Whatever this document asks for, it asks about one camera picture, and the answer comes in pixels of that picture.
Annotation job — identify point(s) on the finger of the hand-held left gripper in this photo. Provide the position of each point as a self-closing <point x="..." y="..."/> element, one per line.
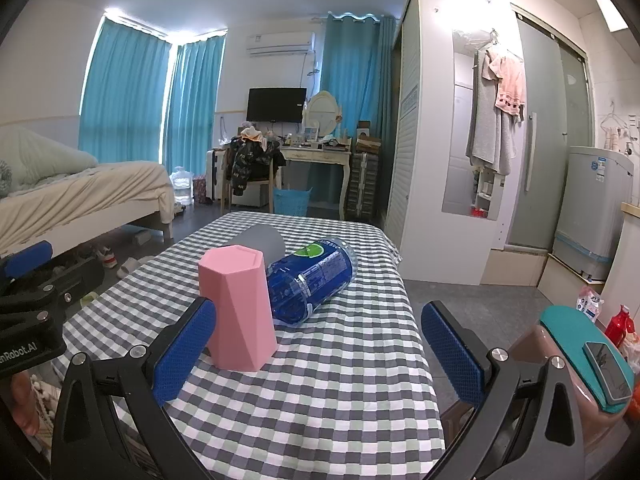
<point x="25" y="260"/>
<point x="75" y="280"/>

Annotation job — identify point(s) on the narrow teal curtain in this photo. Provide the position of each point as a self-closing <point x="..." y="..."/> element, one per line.
<point x="195" y="100"/>

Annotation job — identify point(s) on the person's left forearm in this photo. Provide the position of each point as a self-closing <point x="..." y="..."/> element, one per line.
<point x="22" y="405"/>

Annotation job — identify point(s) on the clear water jug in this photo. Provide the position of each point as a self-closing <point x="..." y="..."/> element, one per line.
<point x="181" y="187"/>

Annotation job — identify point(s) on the pink faceted cup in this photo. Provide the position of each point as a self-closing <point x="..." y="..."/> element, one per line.
<point x="240" y="310"/>

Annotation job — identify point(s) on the teal stool cushion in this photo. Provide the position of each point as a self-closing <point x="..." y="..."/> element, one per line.
<point x="565" y="340"/>

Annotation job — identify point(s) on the pink patterned bag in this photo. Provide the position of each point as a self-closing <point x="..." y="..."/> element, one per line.
<point x="200" y="190"/>

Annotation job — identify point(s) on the blue plastic bottle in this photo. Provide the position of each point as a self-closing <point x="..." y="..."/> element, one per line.
<point x="310" y="280"/>

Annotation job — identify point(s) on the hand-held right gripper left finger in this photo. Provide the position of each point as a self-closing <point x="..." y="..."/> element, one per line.
<point x="182" y="355"/>

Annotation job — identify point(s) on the white sneaker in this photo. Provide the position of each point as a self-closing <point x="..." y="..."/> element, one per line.
<point x="106" y="257"/>

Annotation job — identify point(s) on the bed with cream sheet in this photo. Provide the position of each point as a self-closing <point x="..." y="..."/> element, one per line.
<point x="90" y="205"/>

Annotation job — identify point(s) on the white wardrobe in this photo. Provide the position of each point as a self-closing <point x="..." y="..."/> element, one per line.
<point x="425" y="110"/>

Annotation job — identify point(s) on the grey washing machine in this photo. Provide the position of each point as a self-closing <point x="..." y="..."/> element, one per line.
<point x="590" y="200"/>

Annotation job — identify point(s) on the cream vanity desk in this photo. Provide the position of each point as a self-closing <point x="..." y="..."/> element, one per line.
<point x="315" y="155"/>

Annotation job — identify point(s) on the frosted glass door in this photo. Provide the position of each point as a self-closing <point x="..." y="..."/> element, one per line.
<point x="545" y="135"/>

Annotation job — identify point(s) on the blue laundry basket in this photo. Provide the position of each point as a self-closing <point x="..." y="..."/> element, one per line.
<point x="292" y="202"/>

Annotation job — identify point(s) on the oval vanity mirror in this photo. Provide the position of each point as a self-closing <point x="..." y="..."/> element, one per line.
<point x="321" y="112"/>

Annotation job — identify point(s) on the cardboard box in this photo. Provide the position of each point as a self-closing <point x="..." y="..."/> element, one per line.
<point x="367" y="142"/>

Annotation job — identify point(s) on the white plastic packet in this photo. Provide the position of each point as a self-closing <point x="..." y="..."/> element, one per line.
<point x="589" y="305"/>

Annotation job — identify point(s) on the black television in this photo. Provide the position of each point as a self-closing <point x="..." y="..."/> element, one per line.
<point x="276" y="105"/>

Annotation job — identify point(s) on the black drawer unit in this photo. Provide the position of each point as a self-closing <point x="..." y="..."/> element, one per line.
<point x="362" y="182"/>

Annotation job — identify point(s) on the wooden chair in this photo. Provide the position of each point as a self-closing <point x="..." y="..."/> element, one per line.
<point x="260" y="187"/>

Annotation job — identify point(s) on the dark jacket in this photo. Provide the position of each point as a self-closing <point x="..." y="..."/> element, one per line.
<point x="245" y="162"/>

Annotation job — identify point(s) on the white air conditioner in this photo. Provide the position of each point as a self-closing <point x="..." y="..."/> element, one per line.
<point x="280" y="43"/>

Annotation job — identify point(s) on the white slipper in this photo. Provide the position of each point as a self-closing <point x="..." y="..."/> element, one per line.
<point x="131" y="266"/>

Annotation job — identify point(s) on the grey cup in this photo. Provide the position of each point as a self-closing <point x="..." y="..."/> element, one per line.
<point x="262" y="240"/>

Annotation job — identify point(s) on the checked tablecloth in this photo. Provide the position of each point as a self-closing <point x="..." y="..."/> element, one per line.
<point x="325" y="385"/>

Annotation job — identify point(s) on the smartphone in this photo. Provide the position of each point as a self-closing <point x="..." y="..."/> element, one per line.
<point x="607" y="372"/>

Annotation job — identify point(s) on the white suitcase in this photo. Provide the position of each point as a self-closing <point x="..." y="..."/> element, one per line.
<point x="214" y="175"/>

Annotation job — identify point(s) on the wardrobe mirror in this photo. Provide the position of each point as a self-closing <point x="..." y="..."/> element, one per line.
<point x="460" y="160"/>

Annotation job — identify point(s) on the red bottle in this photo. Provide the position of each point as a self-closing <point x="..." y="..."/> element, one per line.
<point x="616" y="327"/>

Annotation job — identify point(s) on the wall hangers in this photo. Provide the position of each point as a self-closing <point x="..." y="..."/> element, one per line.
<point x="617" y="127"/>

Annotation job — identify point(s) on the wide teal curtain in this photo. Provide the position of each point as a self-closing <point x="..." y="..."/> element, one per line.
<point x="122" y="95"/>

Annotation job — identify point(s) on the pink hanging garment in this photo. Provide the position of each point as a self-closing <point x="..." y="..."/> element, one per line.
<point x="510" y="85"/>

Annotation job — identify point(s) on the tall teal curtain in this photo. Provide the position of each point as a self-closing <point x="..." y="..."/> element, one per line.
<point x="355" y="90"/>

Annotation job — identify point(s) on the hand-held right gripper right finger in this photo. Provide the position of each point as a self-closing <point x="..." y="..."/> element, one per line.
<point x="452" y="355"/>

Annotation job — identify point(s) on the light green quilt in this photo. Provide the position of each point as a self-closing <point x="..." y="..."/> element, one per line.
<point x="40" y="160"/>

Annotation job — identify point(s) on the grey hanging towel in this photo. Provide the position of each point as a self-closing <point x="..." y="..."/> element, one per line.
<point x="487" y="125"/>

